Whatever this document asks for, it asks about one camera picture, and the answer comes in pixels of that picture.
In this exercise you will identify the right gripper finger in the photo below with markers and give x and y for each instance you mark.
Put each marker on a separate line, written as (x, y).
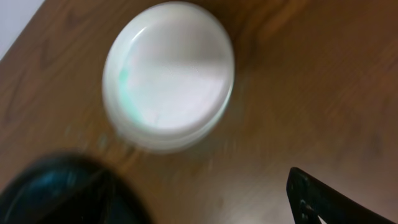
(312, 201)

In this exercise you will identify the white plate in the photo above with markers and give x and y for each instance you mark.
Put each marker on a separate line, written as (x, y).
(169, 71)

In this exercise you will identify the green plate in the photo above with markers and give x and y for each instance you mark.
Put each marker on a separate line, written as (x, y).
(186, 141)

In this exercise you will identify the round dark tray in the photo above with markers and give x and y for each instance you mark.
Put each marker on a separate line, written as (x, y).
(68, 188)

